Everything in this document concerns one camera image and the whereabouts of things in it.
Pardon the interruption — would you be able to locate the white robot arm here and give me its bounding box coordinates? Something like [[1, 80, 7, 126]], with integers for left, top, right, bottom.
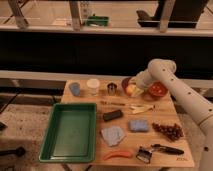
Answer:
[[135, 59, 213, 171]]

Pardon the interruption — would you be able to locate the small metal cup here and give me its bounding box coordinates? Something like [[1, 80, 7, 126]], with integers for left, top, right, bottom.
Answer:
[[107, 82, 117, 95]]

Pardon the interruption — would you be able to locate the white plastic cup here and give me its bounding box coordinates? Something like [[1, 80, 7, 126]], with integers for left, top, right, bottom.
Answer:
[[86, 79, 100, 96]]

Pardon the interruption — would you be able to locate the blue plastic cup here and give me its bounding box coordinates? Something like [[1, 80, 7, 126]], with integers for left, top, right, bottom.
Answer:
[[69, 82, 80, 96]]

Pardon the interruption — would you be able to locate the thin wooden stick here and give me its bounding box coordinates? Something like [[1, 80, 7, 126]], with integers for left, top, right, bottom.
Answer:
[[100, 101, 125, 106]]

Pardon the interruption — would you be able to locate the purple bowl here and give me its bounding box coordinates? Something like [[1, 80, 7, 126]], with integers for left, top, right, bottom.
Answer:
[[121, 78, 130, 93]]

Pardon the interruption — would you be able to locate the black rectangular block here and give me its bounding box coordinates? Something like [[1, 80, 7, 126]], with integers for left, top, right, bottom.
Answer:
[[103, 110, 123, 122]]

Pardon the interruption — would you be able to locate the blue sponge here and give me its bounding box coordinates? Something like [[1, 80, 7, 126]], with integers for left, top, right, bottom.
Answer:
[[129, 120, 149, 132]]

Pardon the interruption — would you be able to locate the blue folded cloth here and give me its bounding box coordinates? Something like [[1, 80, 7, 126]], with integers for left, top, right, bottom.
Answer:
[[101, 126, 125, 147]]

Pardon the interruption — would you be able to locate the orange bowl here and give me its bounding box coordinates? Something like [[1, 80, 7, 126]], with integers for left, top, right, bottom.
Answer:
[[148, 82, 168, 99]]

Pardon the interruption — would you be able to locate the green plastic tray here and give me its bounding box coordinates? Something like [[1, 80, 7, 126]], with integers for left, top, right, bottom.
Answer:
[[39, 103, 97, 163]]

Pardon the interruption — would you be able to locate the green box on shelf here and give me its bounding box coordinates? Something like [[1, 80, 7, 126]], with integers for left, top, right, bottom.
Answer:
[[86, 16, 109, 26]]

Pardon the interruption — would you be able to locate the orange carrot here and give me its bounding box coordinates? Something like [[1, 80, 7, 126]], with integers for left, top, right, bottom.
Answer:
[[103, 150, 133, 160]]

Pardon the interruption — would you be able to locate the small metal grater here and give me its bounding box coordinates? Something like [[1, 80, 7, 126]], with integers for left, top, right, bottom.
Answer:
[[136, 146, 152, 164]]

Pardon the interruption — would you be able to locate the bunch of red grapes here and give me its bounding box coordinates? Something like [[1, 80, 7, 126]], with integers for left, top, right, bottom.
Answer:
[[152, 123, 183, 141]]

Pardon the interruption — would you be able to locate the black object on floor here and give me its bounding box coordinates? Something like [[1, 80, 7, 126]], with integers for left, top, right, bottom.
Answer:
[[0, 147, 26, 157]]

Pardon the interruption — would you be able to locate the black handled peeler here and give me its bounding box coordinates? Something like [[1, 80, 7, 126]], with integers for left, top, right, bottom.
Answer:
[[151, 144, 184, 155]]

